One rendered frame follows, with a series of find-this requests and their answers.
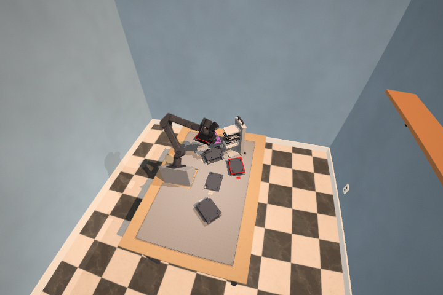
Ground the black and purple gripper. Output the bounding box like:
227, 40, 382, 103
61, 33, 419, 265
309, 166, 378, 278
206, 131, 221, 144

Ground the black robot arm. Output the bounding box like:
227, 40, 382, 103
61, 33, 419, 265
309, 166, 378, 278
159, 113, 219, 169

